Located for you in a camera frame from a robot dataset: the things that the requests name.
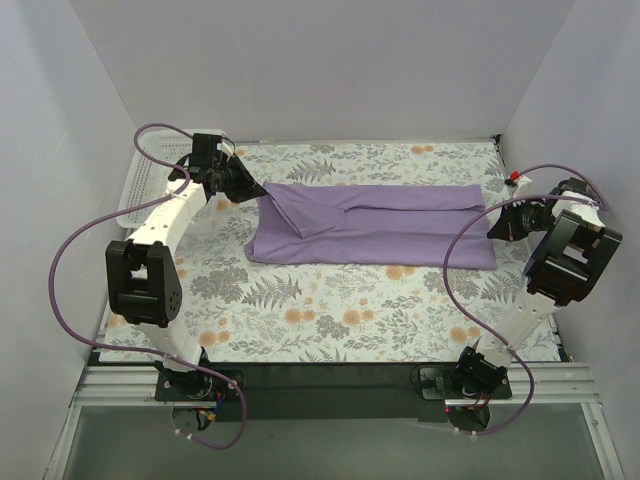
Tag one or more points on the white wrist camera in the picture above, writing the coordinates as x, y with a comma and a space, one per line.
519, 184
226, 148

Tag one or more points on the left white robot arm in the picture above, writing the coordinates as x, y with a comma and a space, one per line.
143, 284

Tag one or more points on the purple t shirt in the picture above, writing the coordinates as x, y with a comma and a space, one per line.
427, 226

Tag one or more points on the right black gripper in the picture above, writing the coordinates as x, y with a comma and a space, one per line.
513, 223

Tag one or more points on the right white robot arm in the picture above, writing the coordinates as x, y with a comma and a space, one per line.
563, 268

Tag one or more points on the white plastic mesh basket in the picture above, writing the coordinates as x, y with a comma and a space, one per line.
147, 180

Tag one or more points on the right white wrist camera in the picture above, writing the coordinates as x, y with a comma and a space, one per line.
519, 184

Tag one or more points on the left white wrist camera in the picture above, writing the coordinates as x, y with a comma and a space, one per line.
226, 148

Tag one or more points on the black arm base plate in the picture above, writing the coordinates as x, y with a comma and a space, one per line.
323, 391

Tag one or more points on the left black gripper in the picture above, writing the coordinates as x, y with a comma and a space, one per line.
240, 181

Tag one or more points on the aluminium frame rail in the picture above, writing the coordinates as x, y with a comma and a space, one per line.
552, 427

